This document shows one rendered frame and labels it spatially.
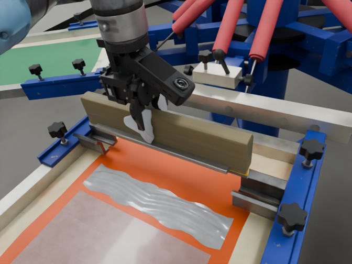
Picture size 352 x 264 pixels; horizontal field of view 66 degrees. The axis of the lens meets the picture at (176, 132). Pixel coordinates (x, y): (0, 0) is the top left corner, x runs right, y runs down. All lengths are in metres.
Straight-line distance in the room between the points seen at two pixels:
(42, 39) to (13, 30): 1.36
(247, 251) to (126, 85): 0.36
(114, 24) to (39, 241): 0.46
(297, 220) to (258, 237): 0.12
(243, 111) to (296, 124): 0.13
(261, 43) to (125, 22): 0.55
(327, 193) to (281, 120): 1.22
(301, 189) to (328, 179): 1.38
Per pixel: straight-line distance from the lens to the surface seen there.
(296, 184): 0.58
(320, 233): 1.72
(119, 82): 0.47
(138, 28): 0.43
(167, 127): 0.50
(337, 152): 2.14
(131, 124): 0.53
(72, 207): 0.67
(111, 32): 0.43
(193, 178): 0.63
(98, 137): 0.76
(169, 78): 0.44
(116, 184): 0.66
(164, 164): 0.67
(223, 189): 0.61
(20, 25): 0.32
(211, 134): 0.46
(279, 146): 0.66
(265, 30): 0.91
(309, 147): 0.57
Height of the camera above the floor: 1.45
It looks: 41 degrees down
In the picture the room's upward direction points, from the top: 10 degrees counter-clockwise
